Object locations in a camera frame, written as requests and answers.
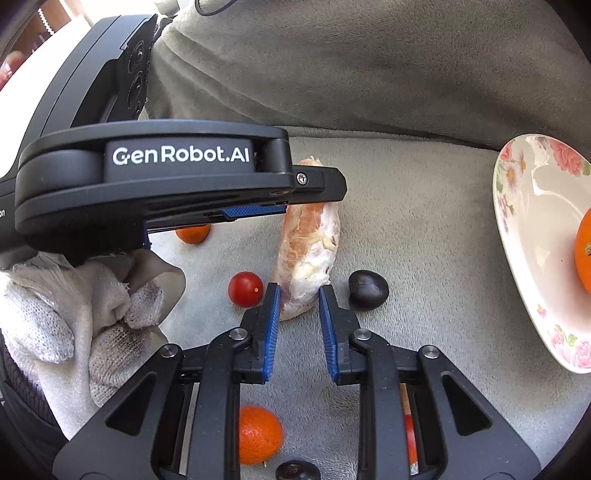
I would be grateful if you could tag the grey blanket backrest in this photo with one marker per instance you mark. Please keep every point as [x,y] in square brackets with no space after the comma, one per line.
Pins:
[478,72]

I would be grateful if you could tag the left black sleeve forearm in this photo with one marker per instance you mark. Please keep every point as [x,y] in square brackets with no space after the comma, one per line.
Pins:
[32,427]

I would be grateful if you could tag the red cherry tomato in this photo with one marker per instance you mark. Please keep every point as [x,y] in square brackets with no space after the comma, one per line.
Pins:
[245,289]
[411,443]

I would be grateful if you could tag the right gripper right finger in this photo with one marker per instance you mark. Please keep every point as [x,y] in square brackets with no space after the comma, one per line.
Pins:
[459,434]

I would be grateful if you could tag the floral white plate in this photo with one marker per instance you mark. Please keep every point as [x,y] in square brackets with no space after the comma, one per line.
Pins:
[541,192]

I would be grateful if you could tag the large orange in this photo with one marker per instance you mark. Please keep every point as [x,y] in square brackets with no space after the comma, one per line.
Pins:
[582,254]

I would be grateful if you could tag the left white gloved hand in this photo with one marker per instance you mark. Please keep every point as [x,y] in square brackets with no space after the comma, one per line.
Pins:
[79,333]

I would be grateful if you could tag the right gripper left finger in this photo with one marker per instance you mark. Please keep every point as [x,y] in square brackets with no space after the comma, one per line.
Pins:
[177,416]

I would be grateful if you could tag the dark plum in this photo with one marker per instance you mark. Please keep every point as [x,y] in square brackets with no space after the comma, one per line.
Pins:
[298,470]
[368,290]

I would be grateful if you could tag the small tangerine with stem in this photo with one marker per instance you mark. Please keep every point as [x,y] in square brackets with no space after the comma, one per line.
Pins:
[193,235]

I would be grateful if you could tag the red white vase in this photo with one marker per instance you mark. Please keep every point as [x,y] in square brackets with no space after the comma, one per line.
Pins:
[10,65]

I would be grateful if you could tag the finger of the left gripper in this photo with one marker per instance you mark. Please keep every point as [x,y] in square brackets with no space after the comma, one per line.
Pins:
[317,184]
[250,211]

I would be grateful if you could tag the white cabinet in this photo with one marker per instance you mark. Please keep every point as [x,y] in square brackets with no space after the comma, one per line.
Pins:
[23,92]

